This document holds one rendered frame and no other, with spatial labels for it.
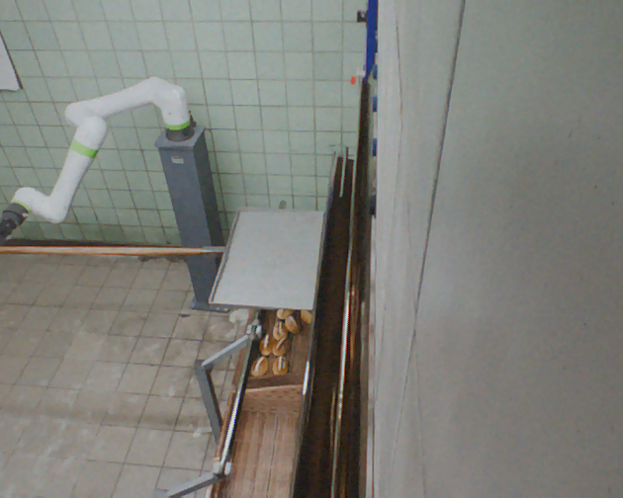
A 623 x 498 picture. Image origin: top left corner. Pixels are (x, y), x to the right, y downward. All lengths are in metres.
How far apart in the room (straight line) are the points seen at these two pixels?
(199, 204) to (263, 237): 0.89
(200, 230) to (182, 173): 0.38
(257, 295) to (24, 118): 2.23
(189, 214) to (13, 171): 1.41
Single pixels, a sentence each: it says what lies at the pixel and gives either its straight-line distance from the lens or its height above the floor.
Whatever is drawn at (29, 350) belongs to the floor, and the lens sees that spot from 3.70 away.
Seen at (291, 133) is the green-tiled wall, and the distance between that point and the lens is 3.16.
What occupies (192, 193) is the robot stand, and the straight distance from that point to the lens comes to 2.93.
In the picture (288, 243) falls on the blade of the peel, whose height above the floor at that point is 1.18.
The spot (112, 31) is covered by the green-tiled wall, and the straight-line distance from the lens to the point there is 3.19.
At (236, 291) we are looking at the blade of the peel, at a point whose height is 1.17.
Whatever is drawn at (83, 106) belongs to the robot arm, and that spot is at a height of 1.45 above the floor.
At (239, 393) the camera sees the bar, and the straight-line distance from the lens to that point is 1.66.
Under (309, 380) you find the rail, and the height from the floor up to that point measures 1.44.
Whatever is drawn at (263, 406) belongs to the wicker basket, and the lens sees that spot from 2.26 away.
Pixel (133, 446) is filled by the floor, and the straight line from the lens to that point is 3.05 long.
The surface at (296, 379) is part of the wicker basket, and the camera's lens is 2.18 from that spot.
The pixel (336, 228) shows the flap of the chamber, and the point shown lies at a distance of 1.78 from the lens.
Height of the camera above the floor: 2.54
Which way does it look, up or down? 41 degrees down
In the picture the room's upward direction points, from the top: 3 degrees counter-clockwise
